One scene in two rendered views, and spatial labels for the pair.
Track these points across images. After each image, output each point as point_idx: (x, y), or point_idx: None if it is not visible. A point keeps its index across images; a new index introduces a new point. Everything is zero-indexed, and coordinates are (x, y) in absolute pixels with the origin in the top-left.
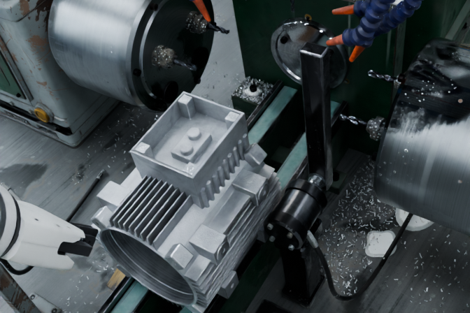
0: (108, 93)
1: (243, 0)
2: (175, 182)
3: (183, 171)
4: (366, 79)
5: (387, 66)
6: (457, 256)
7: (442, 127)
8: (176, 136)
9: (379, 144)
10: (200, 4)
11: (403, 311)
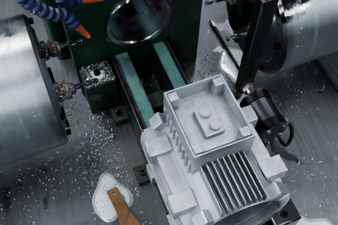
0: (29, 154)
1: (74, 8)
2: (233, 151)
3: (245, 136)
4: (182, 12)
5: None
6: (283, 78)
7: (314, 1)
8: (187, 125)
9: (191, 50)
10: (82, 27)
11: (296, 126)
